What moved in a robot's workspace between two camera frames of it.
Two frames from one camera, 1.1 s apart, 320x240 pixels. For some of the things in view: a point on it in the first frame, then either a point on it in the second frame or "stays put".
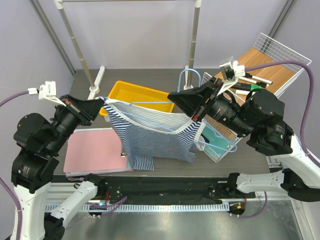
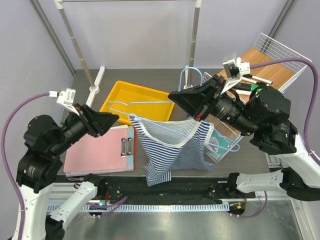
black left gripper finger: x=90 y=109 to x=100 y=122
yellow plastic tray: x=132 y=94 stays put
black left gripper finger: x=87 y=108 to x=101 y=118
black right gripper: x=193 y=100 stays put
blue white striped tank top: x=151 y=131 to x=171 y=145
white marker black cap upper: x=258 y=79 stays put
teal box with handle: x=217 y=143 stays put
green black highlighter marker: x=242 y=86 stays put
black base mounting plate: x=162 y=188 stays put
